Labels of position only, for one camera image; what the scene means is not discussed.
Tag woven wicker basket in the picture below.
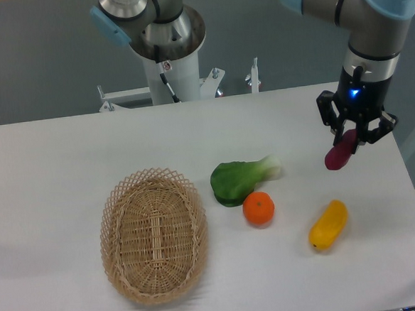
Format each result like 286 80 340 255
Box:
100 168 209 306

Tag green bok choy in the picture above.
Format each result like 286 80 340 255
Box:
210 155 282 207

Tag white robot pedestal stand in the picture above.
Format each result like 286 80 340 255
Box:
95 47 264 113

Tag purple sweet potato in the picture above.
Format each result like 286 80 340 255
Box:
325 129 357 171

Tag yellow mango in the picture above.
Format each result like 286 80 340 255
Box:
308 200 349 251

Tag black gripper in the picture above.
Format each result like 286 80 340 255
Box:
316 68 398 155

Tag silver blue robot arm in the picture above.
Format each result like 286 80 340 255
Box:
90 0 415 154

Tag orange tangerine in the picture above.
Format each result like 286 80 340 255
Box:
242 192 275 226

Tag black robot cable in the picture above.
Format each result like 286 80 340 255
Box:
152 43 182 105

